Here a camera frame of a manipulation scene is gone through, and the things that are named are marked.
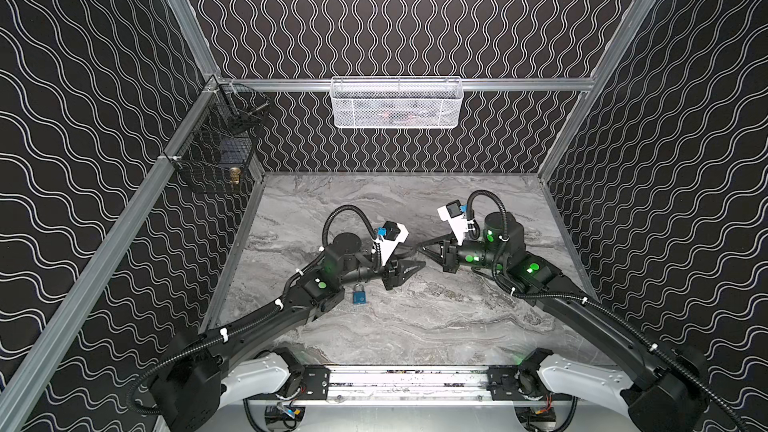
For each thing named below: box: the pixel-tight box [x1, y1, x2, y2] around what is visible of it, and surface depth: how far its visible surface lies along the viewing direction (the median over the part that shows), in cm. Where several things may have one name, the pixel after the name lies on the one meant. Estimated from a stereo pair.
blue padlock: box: [352, 283, 367, 305], surface depth 91 cm
